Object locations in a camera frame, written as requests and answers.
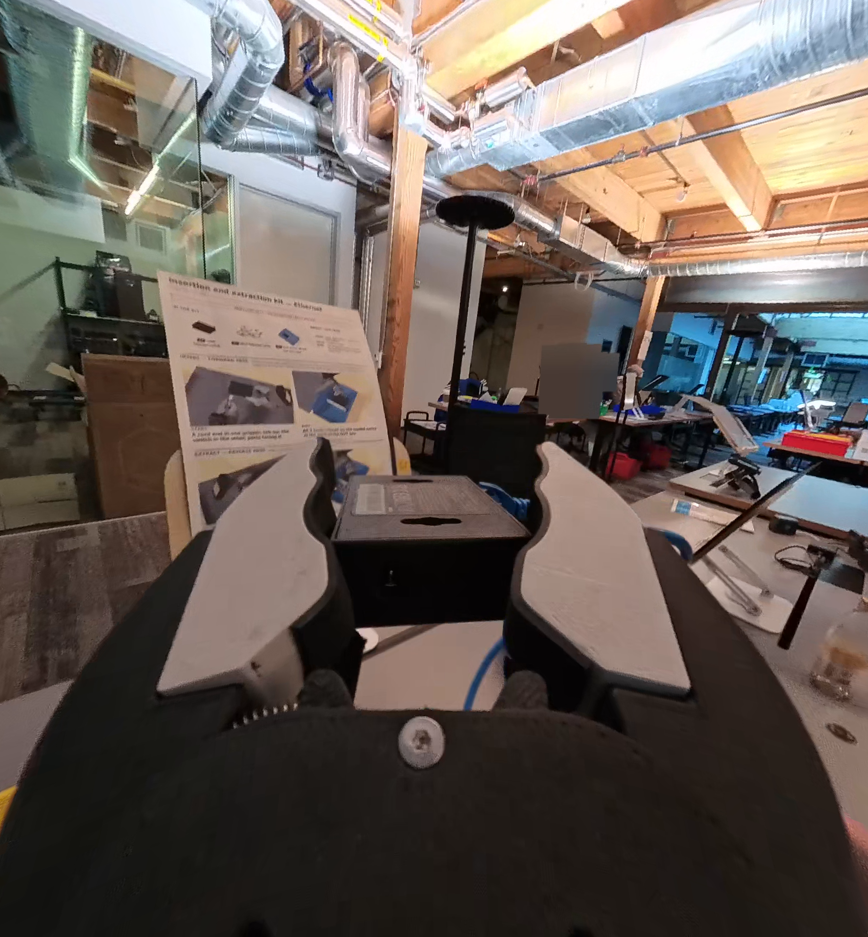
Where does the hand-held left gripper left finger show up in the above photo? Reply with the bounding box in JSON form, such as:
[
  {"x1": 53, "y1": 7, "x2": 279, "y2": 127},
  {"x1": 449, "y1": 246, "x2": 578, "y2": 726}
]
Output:
[{"x1": 156, "y1": 437, "x2": 363, "y2": 707}]

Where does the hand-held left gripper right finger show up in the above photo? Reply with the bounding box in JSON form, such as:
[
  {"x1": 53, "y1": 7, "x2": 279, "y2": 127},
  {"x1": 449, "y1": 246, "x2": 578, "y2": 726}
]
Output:
[{"x1": 502, "y1": 441, "x2": 693, "y2": 707}]

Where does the blue ethernet cable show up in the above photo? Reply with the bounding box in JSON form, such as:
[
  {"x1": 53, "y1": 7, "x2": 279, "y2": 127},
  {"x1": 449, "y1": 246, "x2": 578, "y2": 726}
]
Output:
[{"x1": 463, "y1": 479, "x2": 699, "y2": 713}]

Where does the black network switch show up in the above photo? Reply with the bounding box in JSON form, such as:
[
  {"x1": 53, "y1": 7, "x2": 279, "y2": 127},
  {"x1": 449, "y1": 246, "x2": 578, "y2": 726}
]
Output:
[{"x1": 330, "y1": 474, "x2": 532, "y2": 629}]

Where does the brown cardboard panel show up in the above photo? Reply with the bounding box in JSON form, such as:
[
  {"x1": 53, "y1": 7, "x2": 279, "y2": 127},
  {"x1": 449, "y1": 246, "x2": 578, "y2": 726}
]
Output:
[{"x1": 81, "y1": 353, "x2": 185, "y2": 522}]

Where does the printed instruction sheet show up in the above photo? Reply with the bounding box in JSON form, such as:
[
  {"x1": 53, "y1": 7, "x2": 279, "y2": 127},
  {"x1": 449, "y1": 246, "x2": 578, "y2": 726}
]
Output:
[{"x1": 157, "y1": 271, "x2": 393, "y2": 534}]

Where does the glass bottle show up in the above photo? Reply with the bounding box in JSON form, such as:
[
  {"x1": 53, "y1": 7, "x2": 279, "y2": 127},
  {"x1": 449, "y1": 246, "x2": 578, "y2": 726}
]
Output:
[{"x1": 807, "y1": 596, "x2": 868, "y2": 702}]

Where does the black shelf rack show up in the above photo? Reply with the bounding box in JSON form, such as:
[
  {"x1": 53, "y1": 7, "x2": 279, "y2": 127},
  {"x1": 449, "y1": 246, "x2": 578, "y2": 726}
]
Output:
[{"x1": 53, "y1": 251, "x2": 170, "y2": 361}]

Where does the wooden column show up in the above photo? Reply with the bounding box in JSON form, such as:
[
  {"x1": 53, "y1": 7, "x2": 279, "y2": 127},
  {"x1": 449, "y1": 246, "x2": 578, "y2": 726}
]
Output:
[{"x1": 377, "y1": 121, "x2": 431, "y2": 440}]

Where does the black pole lamp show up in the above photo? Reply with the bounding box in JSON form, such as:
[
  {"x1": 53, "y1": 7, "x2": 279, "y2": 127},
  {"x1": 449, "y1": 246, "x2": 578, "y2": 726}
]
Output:
[{"x1": 434, "y1": 194, "x2": 517, "y2": 469}]

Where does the black handled tool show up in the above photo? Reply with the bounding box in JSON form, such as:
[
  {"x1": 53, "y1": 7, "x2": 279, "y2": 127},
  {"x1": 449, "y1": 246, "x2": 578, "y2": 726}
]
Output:
[{"x1": 777, "y1": 542, "x2": 841, "y2": 651}]

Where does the silver round air duct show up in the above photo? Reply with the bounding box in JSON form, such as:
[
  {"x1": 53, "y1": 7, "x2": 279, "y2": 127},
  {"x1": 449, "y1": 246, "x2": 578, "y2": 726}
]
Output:
[{"x1": 200, "y1": 0, "x2": 406, "y2": 173}]

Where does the foil wrapped rectangular duct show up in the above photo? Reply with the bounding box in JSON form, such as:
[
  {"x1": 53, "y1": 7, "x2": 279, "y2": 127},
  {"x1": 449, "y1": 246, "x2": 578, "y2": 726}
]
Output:
[{"x1": 427, "y1": 0, "x2": 868, "y2": 180}]

